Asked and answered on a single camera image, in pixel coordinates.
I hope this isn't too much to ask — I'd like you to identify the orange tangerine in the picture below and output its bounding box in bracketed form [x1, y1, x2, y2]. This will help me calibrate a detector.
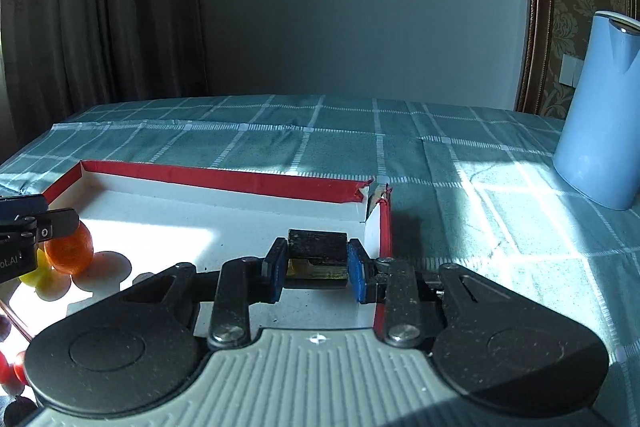
[44, 223, 94, 275]

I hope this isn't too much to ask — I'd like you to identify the white wall switch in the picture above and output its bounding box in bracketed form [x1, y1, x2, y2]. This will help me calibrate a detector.
[559, 53, 584, 86]

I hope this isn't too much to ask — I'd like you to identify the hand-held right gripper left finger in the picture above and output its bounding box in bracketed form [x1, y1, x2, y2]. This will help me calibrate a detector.
[121, 237, 290, 350]

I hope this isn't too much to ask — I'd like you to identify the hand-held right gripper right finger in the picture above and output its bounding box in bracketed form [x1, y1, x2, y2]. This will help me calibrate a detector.
[347, 238, 527, 350]

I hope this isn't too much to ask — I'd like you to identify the dark rectangular block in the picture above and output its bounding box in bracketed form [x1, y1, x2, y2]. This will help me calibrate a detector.
[284, 229, 350, 290]

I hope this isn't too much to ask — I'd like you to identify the yellow round fruit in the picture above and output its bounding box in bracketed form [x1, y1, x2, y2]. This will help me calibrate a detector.
[19, 249, 51, 289]

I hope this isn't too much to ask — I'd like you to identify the teal plaid tablecloth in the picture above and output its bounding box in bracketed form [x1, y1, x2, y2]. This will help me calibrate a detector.
[0, 94, 640, 427]

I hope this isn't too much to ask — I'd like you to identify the light blue electric kettle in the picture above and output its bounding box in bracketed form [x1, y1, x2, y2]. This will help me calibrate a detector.
[552, 10, 640, 212]

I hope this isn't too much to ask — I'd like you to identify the red and white cardboard box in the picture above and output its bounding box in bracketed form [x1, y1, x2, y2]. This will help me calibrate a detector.
[41, 160, 394, 333]

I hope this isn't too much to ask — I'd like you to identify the brown patterned curtain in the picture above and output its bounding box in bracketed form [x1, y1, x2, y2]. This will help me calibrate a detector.
[0, 0, 208, 135]

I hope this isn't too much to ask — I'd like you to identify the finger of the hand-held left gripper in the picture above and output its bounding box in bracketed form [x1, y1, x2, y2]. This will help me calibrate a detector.
[37, 208, 81, 242]

